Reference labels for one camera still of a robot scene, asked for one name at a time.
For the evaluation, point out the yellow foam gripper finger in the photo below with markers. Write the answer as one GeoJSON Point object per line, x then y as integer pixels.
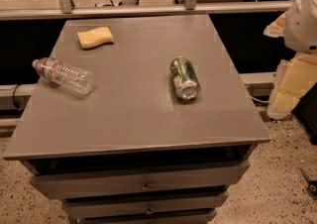
{"type": "Point", "coordinates": [293, 79]}
{"type": "Point", "coordinates": [276, 28]}

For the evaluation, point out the green soda can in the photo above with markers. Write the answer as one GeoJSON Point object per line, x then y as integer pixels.
{"type": "Point", "coordinates": [184, 79]}

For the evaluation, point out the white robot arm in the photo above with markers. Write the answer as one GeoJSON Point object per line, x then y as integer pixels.
{"type": "Point", "coordinates": [300, 29]}

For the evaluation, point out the black caster wheel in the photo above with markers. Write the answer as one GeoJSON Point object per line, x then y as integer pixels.
{"type": "Point", "coordinates": [312, 184]}

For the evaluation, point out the top grey drawer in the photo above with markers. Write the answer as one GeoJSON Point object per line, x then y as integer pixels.
{"type": "Point", "coordinates": [138, 180]}

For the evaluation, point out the grey drawer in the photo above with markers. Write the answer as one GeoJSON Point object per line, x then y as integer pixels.
{"type": "Point", "coordinates": [147, 205]}
{"type": "Point", "coordinates": [138, 180]}
{"type": "Point", "coordinates": [200, 216]}

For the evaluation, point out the grey drawer cabinet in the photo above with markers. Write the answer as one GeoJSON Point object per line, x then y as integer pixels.
{"type": "Point", "coordinates": [133, 119]}

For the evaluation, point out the bottom grey drawer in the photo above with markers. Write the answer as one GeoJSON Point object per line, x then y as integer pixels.
{"type": "Point", "coordinates": [200, 216]}

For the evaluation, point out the middle grey drawer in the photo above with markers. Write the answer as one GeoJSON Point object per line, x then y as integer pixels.
{"type": "Point", "coordinates": [147, 205]}

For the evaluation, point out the yellow sponge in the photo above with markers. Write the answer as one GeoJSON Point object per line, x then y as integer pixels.
{"type": "Point", "coordinates": [95, 38]}

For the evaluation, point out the clear plastic water bottle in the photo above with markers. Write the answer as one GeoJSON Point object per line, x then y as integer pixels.
{"type": "Point", "coordinates": [71, 77]}

